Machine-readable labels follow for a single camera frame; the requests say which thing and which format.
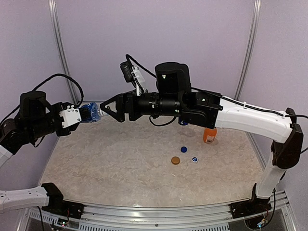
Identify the short bottle blue label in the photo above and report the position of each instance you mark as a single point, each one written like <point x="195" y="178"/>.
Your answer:
<point x="89" y="113"/>

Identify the aluminium corner post left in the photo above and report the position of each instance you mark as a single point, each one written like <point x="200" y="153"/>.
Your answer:
<point x="60" y="47"/>

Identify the water bottle blue cap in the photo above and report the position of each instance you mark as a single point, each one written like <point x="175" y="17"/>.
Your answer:
<point x="182" y="122"/>

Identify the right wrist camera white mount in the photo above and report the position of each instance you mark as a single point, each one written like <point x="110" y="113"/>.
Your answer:
<point x="133" y="75"/>

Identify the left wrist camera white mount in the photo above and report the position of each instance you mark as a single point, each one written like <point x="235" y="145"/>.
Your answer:
<point x="70" y="116"/>

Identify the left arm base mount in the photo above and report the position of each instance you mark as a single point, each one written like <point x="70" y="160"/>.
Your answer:
<point x="57" y="204"/>

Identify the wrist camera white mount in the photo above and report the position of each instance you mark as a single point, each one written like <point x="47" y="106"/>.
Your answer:
<point x="133" y="75"/>
<point x="70" y="116"/>

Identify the dark blue bottle cap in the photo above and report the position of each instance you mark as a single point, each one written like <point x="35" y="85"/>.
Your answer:
<point x="183" y="149"/>

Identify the orange juice bottle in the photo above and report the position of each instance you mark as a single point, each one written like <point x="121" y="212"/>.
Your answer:
<point x="209" y="135"/>

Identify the aluminium corner post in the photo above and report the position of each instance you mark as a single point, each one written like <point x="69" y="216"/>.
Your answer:
<point x="60" y="47"/>
<point x="249" y="48"/>

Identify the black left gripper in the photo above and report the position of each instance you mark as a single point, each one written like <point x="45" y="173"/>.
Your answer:
<point x="63" y="105"/>

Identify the aluminium front rail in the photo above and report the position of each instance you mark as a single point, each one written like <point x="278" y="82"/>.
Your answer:
<point x="215" y="217"/>

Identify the white blue short-bottle cap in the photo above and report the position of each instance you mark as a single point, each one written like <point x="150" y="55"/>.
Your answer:
<point x="101" y="113"/>

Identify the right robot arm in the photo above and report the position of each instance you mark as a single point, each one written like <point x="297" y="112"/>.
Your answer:
<point x="177" y="98"/>

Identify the aluminium corner post right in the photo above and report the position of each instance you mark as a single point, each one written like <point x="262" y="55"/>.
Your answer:
<point x="249" y="48"/>

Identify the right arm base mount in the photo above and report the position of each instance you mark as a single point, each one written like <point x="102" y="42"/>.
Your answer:
<point x="251" y="206"/>

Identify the gold juice bottle cap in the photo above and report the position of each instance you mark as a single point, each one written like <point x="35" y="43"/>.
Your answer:
<point x="175" y="160"/>

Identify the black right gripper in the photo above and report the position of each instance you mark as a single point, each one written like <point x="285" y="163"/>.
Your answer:
<point x="133" y="114"/>

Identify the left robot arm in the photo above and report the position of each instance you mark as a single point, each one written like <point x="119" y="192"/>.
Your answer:
<point x="35" y="119"/>

